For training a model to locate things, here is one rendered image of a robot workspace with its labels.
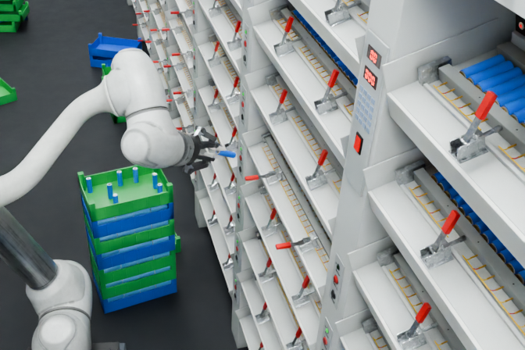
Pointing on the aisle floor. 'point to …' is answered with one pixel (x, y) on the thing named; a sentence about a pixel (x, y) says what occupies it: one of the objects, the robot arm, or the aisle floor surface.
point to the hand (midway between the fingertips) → (215, 151)
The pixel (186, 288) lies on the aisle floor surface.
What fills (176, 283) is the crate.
